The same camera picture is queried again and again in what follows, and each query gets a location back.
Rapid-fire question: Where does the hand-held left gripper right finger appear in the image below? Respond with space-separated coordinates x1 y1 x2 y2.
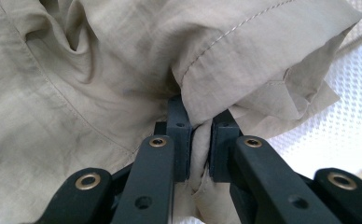
209 109 342 224

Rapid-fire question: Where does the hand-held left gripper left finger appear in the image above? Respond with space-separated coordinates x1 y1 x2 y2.
110 95 192 224

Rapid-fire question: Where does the white cloth with drawing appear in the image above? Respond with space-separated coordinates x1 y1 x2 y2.
0 0 362 224

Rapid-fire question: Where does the beige garment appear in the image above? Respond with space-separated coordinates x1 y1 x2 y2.
0 0 362 224

